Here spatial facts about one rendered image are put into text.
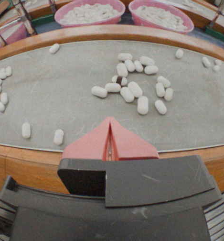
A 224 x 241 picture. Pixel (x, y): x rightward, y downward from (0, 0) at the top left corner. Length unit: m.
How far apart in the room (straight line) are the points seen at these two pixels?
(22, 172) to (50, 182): 0.07
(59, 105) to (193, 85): 0.33
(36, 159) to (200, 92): 0.42
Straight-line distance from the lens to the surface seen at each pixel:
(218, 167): 0.33
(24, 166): 0.28
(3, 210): 0.54
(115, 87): 0.26
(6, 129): 0.36
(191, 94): 0.34
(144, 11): 0.60
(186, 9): 0.76
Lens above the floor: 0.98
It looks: 75 degrees down
